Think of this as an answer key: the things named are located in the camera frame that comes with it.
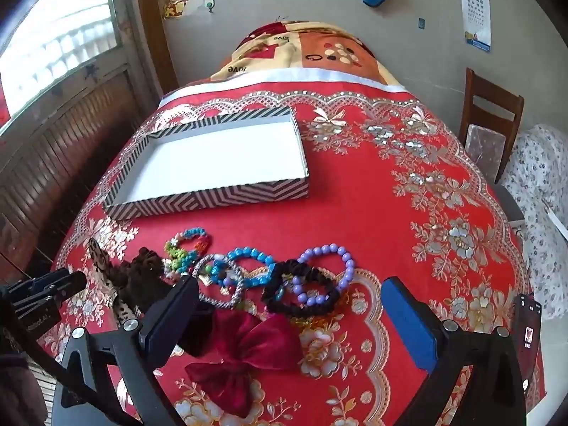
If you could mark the red velvet bow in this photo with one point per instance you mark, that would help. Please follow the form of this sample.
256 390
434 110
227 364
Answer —
248 346

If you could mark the leopard print hair bow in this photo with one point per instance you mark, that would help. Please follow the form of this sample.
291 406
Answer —
100 257

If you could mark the small wall hook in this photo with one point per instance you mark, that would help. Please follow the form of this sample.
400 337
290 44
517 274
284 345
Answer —
209 4

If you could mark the black scrunchie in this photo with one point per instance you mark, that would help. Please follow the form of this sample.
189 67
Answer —
310 273

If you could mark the person's left forearm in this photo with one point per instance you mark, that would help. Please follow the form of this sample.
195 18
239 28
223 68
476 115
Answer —
17 390

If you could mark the brown wooden door frame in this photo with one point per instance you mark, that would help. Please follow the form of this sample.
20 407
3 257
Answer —
153 22

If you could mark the eye chart poster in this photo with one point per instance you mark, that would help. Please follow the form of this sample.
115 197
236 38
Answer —
477 0

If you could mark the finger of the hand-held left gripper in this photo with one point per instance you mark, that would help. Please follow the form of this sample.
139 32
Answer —
40 308
62 282

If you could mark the cartoon wall sticker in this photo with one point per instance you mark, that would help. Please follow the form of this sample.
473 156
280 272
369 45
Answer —
177 0

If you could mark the black phone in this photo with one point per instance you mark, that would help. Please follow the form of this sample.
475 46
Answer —
528 333

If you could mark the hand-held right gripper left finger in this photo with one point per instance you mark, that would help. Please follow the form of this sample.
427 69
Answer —
155 341

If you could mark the wooden chair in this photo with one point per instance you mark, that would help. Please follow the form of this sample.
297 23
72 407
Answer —
488 93

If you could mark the orange patterned blanket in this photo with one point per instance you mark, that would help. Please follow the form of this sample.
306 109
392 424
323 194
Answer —
319 53

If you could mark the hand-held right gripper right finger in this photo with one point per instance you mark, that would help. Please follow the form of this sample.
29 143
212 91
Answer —
408 319

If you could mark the black velvet bow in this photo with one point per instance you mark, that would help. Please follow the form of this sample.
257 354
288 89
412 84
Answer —
199 324

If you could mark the white paper strip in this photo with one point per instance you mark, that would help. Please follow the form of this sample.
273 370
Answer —
558 221

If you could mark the striped cardboard box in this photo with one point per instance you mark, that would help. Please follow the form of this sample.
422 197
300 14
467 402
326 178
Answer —
213 159

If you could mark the red floral tablecloth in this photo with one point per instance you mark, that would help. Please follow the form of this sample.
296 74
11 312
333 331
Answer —
355 213

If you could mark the floral sofa cover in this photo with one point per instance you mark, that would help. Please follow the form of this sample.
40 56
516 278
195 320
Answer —
541 177

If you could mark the wooden slatted wall panel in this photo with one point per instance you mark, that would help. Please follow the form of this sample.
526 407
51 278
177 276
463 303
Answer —
66 155

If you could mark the clear covered chair cushion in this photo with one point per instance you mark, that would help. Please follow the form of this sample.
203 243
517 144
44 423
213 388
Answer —
488 146

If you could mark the window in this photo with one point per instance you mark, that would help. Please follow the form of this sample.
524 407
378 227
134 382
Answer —
57 31

